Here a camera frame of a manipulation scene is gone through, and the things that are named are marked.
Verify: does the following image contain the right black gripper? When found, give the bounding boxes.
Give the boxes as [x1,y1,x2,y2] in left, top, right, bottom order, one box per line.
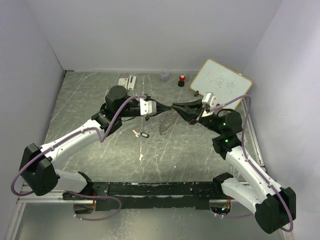
[171,98,224,135]

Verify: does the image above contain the metal disc with keyrings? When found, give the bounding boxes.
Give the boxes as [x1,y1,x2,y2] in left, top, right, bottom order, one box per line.
[158,109,179,135]

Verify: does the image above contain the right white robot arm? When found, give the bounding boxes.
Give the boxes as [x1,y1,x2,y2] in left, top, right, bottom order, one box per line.
[171,99,296,234]

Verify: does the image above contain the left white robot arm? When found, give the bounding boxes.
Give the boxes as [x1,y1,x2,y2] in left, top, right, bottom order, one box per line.
[18,85,171,200]

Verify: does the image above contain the red black stamp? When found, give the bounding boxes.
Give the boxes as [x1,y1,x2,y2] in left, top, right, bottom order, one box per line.
[178,74,186,87]

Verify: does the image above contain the key with black tag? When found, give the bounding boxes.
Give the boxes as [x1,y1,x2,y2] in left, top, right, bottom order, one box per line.
[132,129,150,138]

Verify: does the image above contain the small clear cup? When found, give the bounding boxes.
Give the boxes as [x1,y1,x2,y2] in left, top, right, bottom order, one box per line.
[159,69,170,82]

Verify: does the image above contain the white stapler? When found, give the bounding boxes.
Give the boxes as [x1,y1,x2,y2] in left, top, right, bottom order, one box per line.
[127,75,137,91]

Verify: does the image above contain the small whiteboard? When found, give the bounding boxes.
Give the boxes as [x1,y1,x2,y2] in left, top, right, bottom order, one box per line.
[190,58,253,105]

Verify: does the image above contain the white staple box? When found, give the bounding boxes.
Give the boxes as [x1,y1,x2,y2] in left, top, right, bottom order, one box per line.
[118,78,128,88]

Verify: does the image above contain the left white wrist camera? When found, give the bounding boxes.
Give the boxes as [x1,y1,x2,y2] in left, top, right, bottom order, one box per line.
[139,98,157,117]

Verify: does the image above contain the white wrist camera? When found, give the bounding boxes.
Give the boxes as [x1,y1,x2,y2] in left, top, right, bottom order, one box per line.
[201,92,218,110]
[139,98,157,117]

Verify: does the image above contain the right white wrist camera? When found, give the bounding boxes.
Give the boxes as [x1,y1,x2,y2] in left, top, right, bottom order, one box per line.
[201,92,218,110]

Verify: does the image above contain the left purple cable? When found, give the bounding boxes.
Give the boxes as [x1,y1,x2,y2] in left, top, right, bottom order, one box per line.
[10,94,148,221]

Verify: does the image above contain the purple cable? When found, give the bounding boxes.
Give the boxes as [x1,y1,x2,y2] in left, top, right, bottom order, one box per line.
[212,94,295,233]
[10,94,148,221]

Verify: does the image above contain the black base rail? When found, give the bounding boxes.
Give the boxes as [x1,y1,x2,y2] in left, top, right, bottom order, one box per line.
[62,181,227,211]

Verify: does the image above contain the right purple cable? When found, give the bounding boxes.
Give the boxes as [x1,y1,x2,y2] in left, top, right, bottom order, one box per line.
[212,94,295,233]

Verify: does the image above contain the aluminium frame rail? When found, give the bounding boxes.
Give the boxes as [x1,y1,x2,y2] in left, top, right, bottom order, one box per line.
[17,183,66,204]

